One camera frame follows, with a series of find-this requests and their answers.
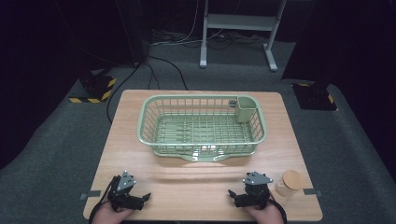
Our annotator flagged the bundle of floor cables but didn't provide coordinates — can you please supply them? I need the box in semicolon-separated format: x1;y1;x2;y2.
149;28;266;51

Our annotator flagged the person's right hand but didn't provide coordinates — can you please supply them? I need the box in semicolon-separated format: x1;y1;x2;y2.
243;203;285;224

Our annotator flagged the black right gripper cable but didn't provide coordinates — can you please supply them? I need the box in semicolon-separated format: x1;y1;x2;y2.
267;189;288;224

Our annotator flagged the green plastic dish rack basket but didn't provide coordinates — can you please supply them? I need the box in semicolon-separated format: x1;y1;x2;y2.
136;93;268;162

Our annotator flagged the person's left hand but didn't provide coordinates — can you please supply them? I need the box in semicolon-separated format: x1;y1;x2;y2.
91;202;135;224

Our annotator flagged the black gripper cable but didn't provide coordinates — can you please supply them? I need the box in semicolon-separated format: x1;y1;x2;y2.
88;175;121;224
267;189;288;224

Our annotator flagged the black stand pole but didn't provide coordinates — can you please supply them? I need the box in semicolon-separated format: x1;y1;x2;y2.
115;0;148;68

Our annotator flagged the glass jar with wooden lid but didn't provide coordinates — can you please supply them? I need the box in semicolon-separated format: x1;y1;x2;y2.
275;169;304;198

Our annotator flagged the long black floor cable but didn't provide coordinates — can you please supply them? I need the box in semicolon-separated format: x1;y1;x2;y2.
106;61;142;124

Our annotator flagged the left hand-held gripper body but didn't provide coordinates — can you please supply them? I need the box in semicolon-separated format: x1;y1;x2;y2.
106;170;145;213

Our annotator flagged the grey metal stand frame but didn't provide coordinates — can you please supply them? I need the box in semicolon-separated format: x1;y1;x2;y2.
199;0;288;73

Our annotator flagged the green cutlery holder cup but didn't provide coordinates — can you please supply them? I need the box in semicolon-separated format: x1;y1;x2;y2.
234;95;262;124

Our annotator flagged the grey tape strip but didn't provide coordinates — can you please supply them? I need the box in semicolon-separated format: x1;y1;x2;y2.
79;189;102;201
303;188;323;198

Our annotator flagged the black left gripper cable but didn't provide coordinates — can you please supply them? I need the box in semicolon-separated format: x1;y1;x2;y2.
88;175;121;224

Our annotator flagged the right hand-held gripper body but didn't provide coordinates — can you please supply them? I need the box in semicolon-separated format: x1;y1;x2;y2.
233;170;275;210

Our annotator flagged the black base with yellow stripes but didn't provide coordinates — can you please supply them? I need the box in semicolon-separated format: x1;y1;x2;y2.
68;69;118;105
291;80;339;112

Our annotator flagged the curved black floor cable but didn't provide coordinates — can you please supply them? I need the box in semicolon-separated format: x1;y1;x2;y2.
145;55;190;91

